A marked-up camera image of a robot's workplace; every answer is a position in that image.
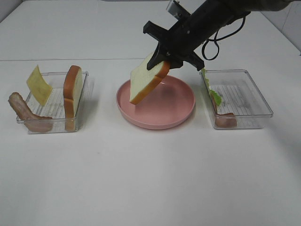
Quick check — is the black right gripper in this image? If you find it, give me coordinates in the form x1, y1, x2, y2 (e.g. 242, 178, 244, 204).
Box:
143, 20, 204, 70

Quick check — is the bread slice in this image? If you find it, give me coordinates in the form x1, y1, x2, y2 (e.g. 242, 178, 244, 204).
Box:
129, 53, 170, 105
63, 65, 83, 132

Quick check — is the green lettuce leaf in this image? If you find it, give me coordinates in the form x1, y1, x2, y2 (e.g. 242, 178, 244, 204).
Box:
201, 68, 222, 106

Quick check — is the bacon strip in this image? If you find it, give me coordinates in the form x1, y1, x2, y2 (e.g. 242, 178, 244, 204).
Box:
210, 96, 238, 128
8, 92, 53, 133

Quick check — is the yellow cheese slice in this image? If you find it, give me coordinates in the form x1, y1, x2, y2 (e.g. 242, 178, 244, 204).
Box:
26, 65, 53, 106

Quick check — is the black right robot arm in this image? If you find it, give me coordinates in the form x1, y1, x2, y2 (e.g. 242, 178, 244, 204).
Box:
143, 0, 290, 70

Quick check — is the pink round plate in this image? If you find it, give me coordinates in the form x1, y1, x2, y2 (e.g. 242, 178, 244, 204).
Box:
116, 76, 195, 129

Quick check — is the clear right plastic container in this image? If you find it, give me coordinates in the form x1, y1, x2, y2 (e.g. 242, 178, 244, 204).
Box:
199, 69, 273, 129

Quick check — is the clear plastic container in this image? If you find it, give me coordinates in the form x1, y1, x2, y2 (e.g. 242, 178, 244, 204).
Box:
16, 71, 93, 134
199, 69, 273, 129

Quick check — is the clear left plastic container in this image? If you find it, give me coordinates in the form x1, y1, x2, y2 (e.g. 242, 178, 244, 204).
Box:
16, 71, 93, 134

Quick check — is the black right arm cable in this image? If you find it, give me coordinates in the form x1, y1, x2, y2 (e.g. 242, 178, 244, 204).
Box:
201, 10, 250, 61

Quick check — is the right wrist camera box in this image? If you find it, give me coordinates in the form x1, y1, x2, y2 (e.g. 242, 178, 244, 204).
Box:
166, 0, 190, 20

